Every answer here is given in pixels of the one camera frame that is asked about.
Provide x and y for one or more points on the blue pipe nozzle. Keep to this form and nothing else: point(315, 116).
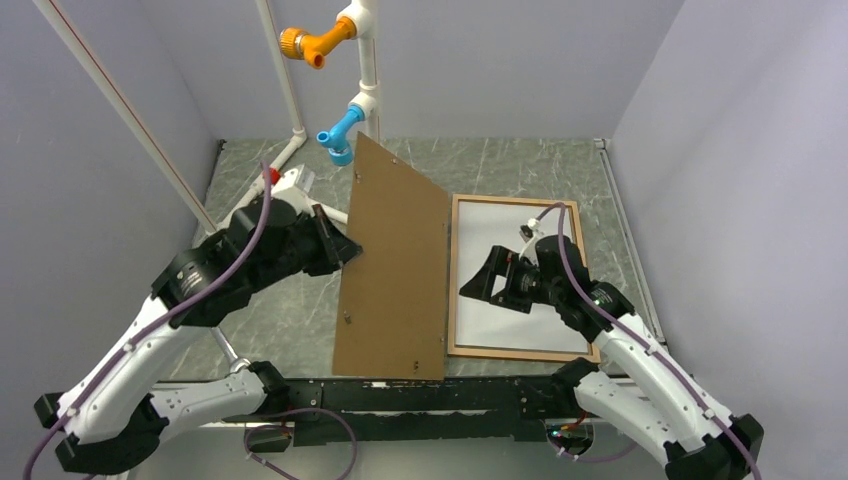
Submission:
point(335, 139)

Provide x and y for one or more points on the white PVC pipe stand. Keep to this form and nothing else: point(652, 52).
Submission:
point(362, 12)

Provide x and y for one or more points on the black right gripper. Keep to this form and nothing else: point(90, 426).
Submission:
point(501, 261)

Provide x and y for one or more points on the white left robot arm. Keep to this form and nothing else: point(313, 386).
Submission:
point(113, 420)

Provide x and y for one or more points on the glossy room photo print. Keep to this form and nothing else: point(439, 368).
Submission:
point(477, 328)

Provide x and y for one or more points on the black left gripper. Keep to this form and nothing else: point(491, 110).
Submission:
point(338, 249)

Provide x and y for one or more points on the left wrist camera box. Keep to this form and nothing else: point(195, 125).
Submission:
point(293, 187)

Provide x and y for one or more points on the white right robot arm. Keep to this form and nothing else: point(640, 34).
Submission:
point(687, 431)

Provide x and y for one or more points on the brown backing board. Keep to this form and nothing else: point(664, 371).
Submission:
point(393, 298)

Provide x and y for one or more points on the orange pipe nozzle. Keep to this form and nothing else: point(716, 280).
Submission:
point(298, 44)

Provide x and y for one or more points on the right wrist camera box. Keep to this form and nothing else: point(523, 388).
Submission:
point(531, 233)

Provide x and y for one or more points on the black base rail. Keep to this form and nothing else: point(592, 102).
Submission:
point(328, 410)

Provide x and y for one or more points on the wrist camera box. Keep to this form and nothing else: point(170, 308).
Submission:
point(531, 233)
point(293, 187)

